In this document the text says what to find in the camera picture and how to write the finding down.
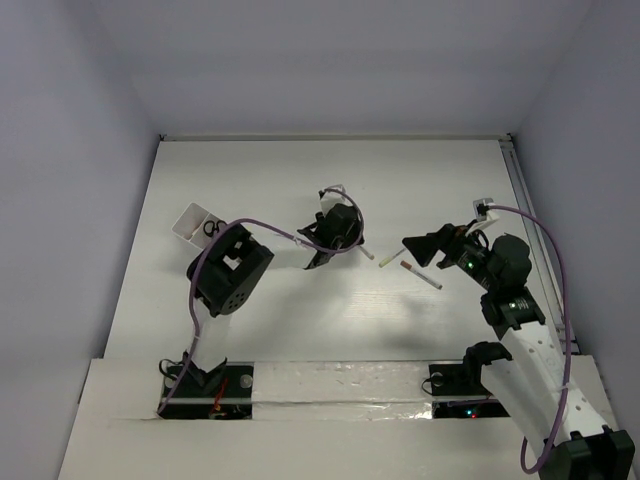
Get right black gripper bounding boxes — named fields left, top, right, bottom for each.
left=401, top=218, right=499, bottom=292

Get peach cap marker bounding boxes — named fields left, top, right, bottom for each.
left=359, top=246, right=375, bottom=260

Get black scissors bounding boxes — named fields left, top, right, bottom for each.
left=202, top=219, right=226, bottom=238

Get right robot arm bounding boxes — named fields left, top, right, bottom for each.
left=402, top=224, right=635, bottom=479

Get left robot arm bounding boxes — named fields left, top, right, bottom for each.
left=172, top=194, right=364, bottom=395

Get brown cap marker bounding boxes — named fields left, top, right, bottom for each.
left=400, top=260, right=443, bottom=290

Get pale yellow cap marker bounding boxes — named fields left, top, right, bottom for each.
left=378, top=248, right=406, bottom=268

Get white divided container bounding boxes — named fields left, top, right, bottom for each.
left=171, top=203, right=220, bottom=250

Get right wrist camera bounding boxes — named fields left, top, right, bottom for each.
left=469, top=198, right=499, bottom=233

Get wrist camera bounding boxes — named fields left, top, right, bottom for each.
left=469, top=198, right=499, bottom=233
left=318, top=184, right=346, bottom=215

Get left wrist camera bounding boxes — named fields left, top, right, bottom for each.
left=318, top=184, right=346, bottom=215

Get aluminium side rail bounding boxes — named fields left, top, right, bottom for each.
left=499, top=134, right=581, bottom=355

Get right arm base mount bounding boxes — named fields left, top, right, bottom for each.
left=421, top=342, right=512, bottom=420

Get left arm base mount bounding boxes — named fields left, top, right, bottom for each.
left=158, top=353, right=254, bottom=420

